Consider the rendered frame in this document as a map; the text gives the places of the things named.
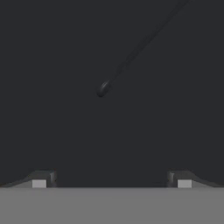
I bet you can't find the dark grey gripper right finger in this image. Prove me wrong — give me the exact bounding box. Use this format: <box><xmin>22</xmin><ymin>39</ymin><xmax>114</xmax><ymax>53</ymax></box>
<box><xmin>166</xmin><ymin>170</ymin><xmax>224</xmax><ymax>189</ymax></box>

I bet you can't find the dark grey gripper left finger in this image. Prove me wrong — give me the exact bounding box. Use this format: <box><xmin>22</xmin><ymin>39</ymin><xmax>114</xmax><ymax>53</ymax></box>
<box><xmin>0</xmin><ymin>169</ymin><xmax>58</xmax><ymax>189</ymax></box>

